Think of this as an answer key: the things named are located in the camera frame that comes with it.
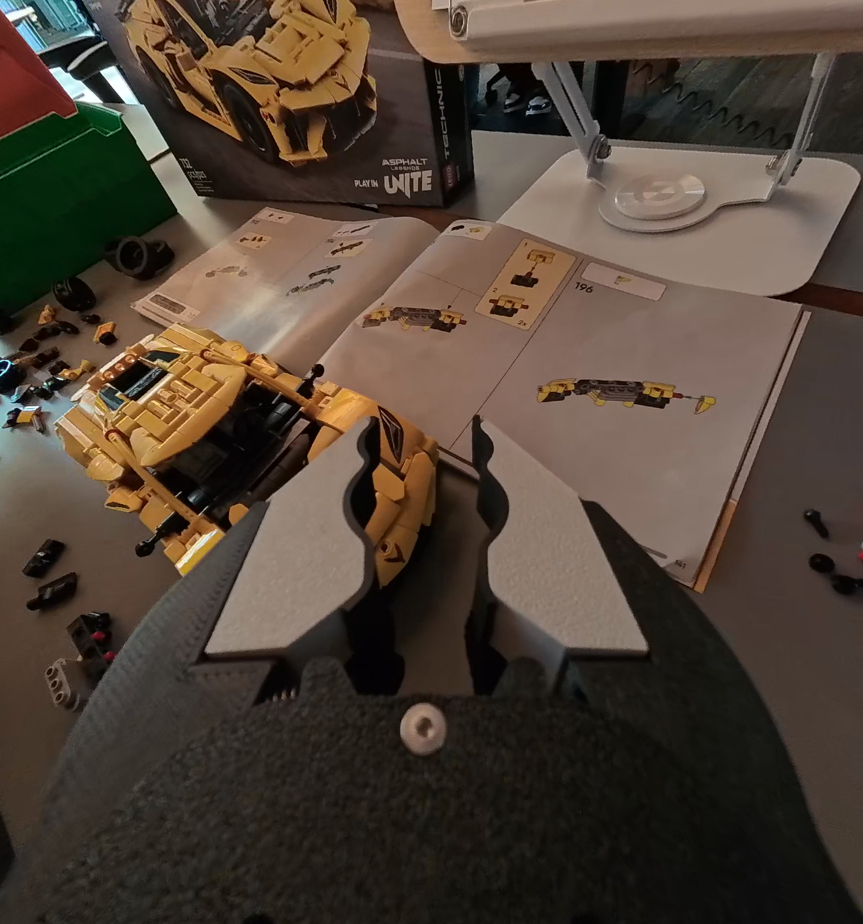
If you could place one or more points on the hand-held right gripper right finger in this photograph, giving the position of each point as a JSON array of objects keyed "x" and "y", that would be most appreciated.
[{"x": 568, "y": 577}]

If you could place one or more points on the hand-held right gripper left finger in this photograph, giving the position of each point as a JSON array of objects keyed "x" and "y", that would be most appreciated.
[{"x": 294, "y": 570}]

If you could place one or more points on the yellow toy brick car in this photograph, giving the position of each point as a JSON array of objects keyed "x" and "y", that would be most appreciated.
[{"x": 178, "y": 411}]

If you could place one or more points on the black brick beam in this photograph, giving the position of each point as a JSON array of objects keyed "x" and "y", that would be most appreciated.
[{"x": 88, "y": 635}]

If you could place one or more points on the grey brick beam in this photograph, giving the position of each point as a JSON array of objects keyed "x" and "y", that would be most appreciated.
[{"x": 63, "y": 682}]

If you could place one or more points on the grey desk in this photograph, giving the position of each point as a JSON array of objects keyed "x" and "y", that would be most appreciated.
[{"x": 835, "y": 397}]

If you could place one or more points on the black curved brick piece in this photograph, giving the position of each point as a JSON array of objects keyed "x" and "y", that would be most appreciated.
[
  {"x": 43, "y": 556},
  {"x": 52, "y": 581}
]

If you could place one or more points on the open instruction booklet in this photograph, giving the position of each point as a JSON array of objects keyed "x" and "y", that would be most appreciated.
[{"x": 619, "y": 339}]

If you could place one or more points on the pile of yellow black brick pieces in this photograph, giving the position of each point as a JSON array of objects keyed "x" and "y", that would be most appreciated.
[{"x": 104, "y": 332}]

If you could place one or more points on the wooden book stand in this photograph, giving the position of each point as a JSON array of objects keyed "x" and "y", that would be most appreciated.
[{"x": 727, "y": 238}]

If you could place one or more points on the green plastic bin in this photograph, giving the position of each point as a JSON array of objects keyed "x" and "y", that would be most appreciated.
[{"x": 48, "y": 216}]

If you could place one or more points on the toy car box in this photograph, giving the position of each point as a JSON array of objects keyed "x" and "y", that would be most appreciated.
[{"x": 272, "y": 94}]

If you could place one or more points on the red plastic bin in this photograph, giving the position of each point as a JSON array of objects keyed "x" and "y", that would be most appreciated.
[{"x": 5, "y": 79}]

